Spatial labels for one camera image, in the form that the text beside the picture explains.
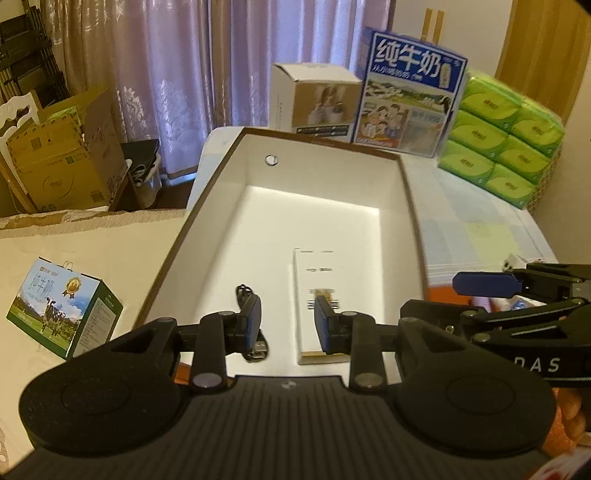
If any orange cardboard box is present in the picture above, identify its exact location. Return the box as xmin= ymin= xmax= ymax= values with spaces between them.
xmin=174 ymin=282 xmax=481 ymax=386

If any green milk box with cows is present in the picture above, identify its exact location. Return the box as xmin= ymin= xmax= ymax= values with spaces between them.
xmin=6 ymin=257 xmax=124 ymax=360

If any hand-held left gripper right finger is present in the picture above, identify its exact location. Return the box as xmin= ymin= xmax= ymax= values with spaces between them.
xmin=313 ymin=296 xmax=462 ymax=394

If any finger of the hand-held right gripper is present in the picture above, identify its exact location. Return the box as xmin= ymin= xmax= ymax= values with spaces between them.
xmin=453 ymin=263 xmax=591 ymax=303
xmin=400 ymin=298 xmax=591 ymax=346

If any white box with photo print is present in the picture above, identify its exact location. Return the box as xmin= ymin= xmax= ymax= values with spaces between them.
xmin=269 ymin=62 xmax=363 ymax=143

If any black folding rack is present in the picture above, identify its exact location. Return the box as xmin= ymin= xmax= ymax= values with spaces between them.
xmin=0 ymin=4 xmax=70 ymax=109

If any pastel plaid cloth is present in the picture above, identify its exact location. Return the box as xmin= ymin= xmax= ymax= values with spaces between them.
xmin=402 ymin=152 xmax=557 ymax=289

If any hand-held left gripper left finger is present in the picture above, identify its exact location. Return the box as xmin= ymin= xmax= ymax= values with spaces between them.
xmin=110 ymin=294 xmax=264 ymax=394

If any small black cable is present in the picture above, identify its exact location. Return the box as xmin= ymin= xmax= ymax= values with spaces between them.
xmin=235 ymin=284 xmax=271 ymax=363

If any stack of green tissue packets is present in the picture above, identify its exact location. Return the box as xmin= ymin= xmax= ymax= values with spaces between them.
xmin=436 ymin=69 xmax=566 ymax=210

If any black trash bin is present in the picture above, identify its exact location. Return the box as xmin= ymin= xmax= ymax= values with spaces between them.
xmin=121 ymin=138 xmax=163 ymax=204

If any wooden door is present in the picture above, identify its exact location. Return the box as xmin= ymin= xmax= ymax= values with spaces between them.
xmin=494 ymin=0 xmax=591 ymax=125

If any beige quilted cushion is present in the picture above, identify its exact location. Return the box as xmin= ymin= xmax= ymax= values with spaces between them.
xmin=526 ymin=148 xmax=561 ymax=215

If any white carved chair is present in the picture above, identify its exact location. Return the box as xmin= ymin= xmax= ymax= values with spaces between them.
xmin=0 ymin=90 xmax=44 ymax=215

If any purple lace curtain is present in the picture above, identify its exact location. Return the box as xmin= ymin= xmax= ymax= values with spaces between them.
xmin=39 ymin=0 xmax=398 ymax=178

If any open brown cardboard box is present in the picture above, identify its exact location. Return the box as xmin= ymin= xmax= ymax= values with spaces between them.
xmin=4 ymin=85 xmax=127 ymax=213

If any long white flat box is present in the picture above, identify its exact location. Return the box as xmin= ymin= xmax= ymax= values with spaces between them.
xmin=292 ymin=248 xmax=352 ymax=365

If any blue milk carton box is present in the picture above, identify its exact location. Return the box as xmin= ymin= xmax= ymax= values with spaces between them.
xmin=351 ymin=25 xmax=468 ymax=159

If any large brown white-lined box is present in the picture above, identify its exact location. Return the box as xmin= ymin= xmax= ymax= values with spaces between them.
xmin=134 ymin=127 xmax=430 ymax=386

